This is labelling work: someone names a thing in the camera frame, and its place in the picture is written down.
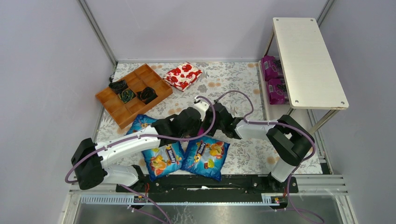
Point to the purple candy bag on shelf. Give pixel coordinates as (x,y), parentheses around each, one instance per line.
(271,68)

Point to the white wooden two-tier shelf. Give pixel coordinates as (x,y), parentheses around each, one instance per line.
(313,86)

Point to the blue Slendy candy bag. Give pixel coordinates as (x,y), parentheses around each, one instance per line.
(205,156)
(140,122)
(162,161)

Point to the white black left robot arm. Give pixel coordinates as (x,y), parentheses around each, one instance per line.
(93,163)

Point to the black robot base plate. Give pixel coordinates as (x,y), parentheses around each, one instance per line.
(199,189)

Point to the red floral folded cloth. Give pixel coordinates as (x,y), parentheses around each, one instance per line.
(182,76)

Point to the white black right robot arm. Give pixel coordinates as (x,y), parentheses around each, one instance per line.
(290,140)

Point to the orange black rolled sock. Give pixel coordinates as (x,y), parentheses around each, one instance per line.
(146,95)

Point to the green black rolled sock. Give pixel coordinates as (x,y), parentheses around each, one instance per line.
(126,95)

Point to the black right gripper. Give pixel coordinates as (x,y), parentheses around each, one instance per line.
(217,117)

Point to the purple candy bag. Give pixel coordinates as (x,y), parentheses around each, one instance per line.
(201,131)
(271,68)
(277,92)

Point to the orange wooden divider tray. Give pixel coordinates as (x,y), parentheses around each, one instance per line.
(141,90)

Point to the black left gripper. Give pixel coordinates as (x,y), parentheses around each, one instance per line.
(192,122)

